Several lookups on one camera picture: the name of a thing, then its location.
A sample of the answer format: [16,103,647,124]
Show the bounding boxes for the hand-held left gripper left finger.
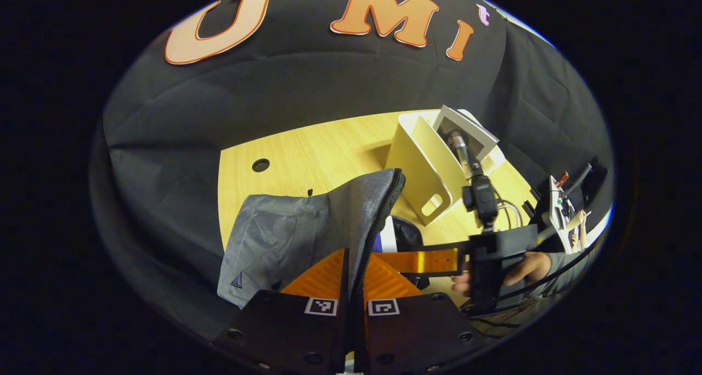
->
[211,248,350,374]

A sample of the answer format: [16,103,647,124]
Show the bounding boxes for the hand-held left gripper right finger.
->
[351,253,483,373]

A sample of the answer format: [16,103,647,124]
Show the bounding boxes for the white plastic bookshelf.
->
[384,109,506,226]

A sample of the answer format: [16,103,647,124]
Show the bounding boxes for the grey schoolbag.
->
[217,168,426,310]

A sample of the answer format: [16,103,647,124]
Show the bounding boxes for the white equipment stand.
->
[548,172,576,253]

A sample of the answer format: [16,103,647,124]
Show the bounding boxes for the dark equipment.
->
[570,157,608,211]

